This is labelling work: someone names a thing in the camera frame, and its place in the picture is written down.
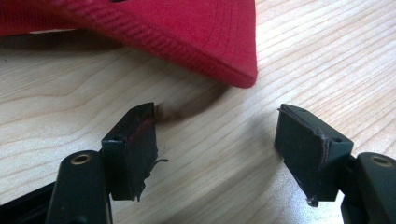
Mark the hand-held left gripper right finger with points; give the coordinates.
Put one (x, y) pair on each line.
(306, 155)

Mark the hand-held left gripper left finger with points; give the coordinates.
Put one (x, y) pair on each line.
(129, 155)

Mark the red cap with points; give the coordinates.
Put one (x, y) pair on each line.
(174, 34)

